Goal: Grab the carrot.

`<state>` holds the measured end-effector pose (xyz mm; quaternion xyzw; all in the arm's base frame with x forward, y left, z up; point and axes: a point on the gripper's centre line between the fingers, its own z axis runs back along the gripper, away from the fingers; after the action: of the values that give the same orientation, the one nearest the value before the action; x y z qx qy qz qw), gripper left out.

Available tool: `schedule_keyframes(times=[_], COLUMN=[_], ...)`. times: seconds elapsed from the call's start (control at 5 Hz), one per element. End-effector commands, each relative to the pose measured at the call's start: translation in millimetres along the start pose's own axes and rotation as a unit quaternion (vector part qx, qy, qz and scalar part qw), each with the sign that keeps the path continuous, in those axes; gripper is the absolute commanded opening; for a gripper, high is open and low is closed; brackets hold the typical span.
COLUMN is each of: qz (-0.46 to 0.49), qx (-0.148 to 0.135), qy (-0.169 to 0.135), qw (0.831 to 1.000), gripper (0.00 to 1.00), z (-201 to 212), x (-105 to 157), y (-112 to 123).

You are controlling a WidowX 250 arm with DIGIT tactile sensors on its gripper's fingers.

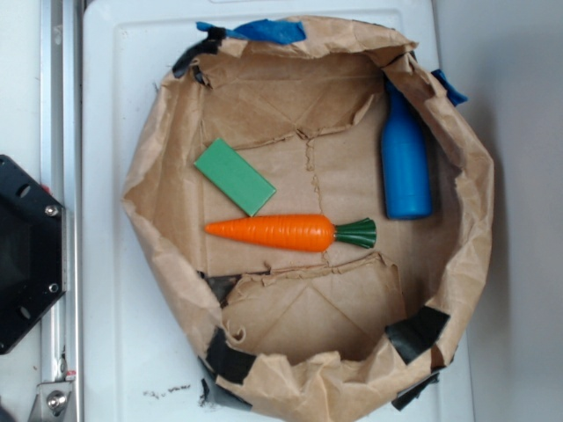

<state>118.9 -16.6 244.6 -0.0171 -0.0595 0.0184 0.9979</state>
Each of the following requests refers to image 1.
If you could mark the aluminium frame rail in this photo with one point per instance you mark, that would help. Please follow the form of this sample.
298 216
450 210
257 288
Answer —
61 82

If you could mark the brown paper bag tray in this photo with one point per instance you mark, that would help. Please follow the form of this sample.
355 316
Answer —
317 213

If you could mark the orange toy carrot green top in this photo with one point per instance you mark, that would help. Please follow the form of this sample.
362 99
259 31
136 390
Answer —
310 233

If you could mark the white plastic board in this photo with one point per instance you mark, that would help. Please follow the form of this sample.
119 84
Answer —
138 365

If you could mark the black tape piece lower left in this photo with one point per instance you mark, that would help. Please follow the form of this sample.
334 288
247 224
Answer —
225 361

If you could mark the black tape piece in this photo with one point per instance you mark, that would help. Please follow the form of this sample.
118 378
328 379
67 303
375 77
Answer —
225 361
415 335
208 46

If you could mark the metal corner bracket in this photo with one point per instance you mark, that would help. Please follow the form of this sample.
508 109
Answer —
54 401

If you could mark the blue toy bottle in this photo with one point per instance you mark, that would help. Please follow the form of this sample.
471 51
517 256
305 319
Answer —
407 190

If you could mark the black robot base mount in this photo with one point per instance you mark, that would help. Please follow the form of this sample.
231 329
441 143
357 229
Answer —
31 253

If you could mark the blue tape piece right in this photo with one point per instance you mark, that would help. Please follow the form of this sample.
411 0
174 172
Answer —
455 97

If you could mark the blue tape piece top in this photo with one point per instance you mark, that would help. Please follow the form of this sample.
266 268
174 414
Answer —
276 31

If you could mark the black tape piece upper left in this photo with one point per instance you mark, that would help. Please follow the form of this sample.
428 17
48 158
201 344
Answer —
208 46

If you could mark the green rectangular block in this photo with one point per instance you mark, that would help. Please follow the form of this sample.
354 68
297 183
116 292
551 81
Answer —
235 177

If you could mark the blue tape piece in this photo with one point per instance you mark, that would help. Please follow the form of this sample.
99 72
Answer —
455 97
276 31

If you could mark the black tape piece lower right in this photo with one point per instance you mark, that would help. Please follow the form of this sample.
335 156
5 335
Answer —
415 335

